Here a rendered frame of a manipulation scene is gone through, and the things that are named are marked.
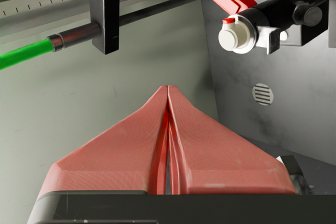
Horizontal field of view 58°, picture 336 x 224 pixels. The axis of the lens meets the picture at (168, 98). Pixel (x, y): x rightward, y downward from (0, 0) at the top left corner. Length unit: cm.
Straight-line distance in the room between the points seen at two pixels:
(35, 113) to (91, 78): 9
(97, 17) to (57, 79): 12
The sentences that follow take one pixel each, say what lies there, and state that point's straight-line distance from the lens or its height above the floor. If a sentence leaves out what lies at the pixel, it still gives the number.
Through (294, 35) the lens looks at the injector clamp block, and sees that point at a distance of 34.
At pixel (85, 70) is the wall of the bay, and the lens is 46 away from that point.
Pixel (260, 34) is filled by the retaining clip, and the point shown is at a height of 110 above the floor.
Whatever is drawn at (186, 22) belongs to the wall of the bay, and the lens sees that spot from 58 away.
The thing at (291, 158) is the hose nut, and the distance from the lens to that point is 24.
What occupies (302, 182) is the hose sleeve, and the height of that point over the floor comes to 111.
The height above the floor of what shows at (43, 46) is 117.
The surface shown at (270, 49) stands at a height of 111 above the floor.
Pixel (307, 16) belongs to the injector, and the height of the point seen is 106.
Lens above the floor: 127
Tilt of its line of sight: 34 degrees down
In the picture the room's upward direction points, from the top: 120 degrees counter-clockwise
